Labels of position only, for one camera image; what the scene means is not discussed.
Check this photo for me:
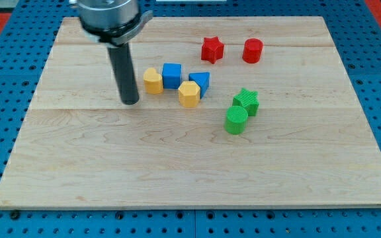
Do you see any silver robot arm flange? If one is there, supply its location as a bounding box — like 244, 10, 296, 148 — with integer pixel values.
69, 0, 153, 48

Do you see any yellow hexagon block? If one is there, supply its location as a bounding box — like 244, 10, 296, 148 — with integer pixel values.
178, 81, 200, 108

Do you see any blue triangle block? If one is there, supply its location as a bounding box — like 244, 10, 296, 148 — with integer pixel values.
189, 72, 210, 98

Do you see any green cylinder block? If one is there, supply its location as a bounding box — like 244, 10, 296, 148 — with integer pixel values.
224, 106, 248, 135

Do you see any blue cube block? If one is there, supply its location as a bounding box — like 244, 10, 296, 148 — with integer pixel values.
161, 63, 182, 89

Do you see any light wooden board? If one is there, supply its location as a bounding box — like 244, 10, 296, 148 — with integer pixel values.
0, 17, 381, 210

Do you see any yellow heart block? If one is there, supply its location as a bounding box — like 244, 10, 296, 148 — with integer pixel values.
143, 67, 163, 95

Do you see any green star block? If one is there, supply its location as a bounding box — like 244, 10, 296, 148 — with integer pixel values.
232, 88, 259, 116

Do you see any red star block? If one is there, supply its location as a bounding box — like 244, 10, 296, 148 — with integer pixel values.
201, 36, 224, 64

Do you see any red cylinder block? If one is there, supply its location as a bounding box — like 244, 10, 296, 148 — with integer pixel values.
242, 38, 263, 63

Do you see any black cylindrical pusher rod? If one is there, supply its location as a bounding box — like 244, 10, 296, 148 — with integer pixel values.
107, 43, 140, 105

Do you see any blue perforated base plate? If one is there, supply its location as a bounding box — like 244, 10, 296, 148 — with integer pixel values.
0, 0, 381, 237

